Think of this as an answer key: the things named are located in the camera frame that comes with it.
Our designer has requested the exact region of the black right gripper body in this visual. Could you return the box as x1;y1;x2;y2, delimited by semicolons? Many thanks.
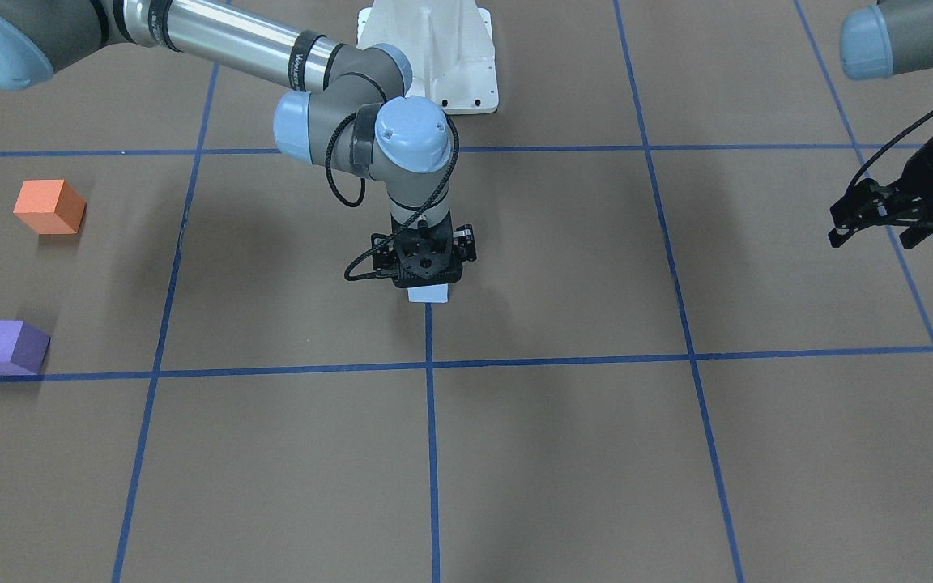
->
371;215;477;289

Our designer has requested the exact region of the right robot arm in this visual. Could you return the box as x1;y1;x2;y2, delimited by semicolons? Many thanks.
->
0;1;476;289

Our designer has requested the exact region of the purple foam block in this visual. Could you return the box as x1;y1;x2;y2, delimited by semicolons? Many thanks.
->
0;320;49;376

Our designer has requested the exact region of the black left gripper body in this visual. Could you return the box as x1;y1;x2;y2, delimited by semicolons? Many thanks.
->
827;137;933;249

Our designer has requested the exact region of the light blue foam block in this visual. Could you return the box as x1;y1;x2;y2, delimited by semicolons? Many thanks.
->
407;283;450;304

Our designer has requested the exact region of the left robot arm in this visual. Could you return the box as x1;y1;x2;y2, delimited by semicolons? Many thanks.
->
829;1;933;249

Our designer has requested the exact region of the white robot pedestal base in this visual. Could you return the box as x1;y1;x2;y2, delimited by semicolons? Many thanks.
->
356;1;500;115

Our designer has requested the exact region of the orange foam block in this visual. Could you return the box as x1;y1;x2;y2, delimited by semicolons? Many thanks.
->
12;180;87;235

